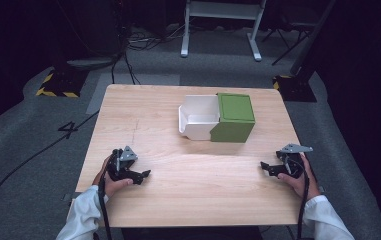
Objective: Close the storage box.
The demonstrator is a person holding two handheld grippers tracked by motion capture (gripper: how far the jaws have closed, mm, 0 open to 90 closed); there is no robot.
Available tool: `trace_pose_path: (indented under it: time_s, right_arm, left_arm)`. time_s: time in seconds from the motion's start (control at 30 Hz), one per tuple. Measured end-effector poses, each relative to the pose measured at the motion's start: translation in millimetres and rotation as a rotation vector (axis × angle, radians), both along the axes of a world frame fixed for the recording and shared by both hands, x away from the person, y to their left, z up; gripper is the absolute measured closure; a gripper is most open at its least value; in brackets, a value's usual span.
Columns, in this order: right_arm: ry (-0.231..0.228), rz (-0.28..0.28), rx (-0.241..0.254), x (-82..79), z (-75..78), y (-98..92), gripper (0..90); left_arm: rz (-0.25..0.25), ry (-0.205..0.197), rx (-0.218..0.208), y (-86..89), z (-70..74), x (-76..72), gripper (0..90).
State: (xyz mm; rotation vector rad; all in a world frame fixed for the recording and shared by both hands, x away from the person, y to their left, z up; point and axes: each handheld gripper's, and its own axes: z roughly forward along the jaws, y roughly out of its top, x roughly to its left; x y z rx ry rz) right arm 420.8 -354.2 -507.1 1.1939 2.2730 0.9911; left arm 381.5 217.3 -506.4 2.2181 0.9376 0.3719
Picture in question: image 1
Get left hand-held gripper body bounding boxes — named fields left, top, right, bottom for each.
left=107, top=145, right=139, bottom=182

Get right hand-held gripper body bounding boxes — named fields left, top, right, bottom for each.
left=275, top=143, right=314, bottom=179

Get green box sleeve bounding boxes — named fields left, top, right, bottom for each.
left=209, top=92, right=257, bottom=144

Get white box drawer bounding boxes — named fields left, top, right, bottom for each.
left=177, top=94, right=221, bottom=141

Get person's left hand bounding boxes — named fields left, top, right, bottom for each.
left=92, top=156, right=134, bottom=198

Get person's right hand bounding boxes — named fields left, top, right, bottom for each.
left=277, top=153, right=321, bottom=201

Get black base with slanted pole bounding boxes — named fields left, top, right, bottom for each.
left=272, top=0, right=338, bottom=103

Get black base with striped tape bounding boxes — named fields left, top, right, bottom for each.
left=35, top=67, right=90, bottom=99

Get black folding stand legs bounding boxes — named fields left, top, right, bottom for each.
left=261, top=11, right=316, bottom=67

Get dark equipment stand grey base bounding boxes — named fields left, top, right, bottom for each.
left=56, top=0, right=131, bottom=72

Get white metal stand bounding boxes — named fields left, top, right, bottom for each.
left=180, top=0, right=268, bottom=63

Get left hand-held gripper black cable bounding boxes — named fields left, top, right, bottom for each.
left=97, top=149, right=121, bottom=240

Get hand-held gripper black cable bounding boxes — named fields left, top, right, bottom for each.
left=97, top=149, right=121, bottom=240
left=285, top=156, right=311, bottom=240

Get right hand-held gripper black cable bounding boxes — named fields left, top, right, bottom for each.
left=285, top=156, right=311, bottom=240

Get long black floor cable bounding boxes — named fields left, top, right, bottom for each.
left=0, top=110, right=100, bottom=236

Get bundle of floor cables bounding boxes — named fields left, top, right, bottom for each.
left=110, top=19, right=192, bottom=86

